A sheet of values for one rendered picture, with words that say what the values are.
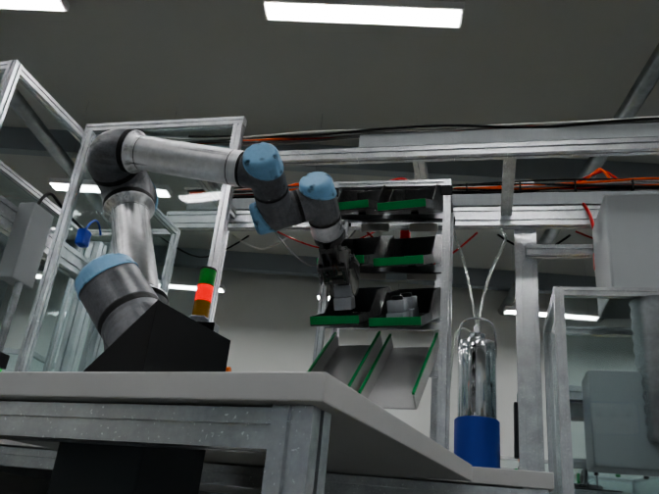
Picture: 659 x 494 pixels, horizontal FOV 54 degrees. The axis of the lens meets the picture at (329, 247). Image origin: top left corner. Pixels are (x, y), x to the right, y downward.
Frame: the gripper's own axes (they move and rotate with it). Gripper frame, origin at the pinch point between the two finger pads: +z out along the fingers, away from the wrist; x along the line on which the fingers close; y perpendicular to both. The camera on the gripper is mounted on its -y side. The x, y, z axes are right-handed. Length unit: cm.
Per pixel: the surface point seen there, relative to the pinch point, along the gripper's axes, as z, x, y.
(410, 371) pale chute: 15.8, 15.2, 14.0
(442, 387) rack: 19.9, 22.7, 15.8
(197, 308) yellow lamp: 13, -47, -11
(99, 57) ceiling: 139, -375, -581
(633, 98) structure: 227, 205, -496
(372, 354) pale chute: 13.8, 5.7, 9.5
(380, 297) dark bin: 10.2, 7.3, -7.2
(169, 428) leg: -56, -1, 80
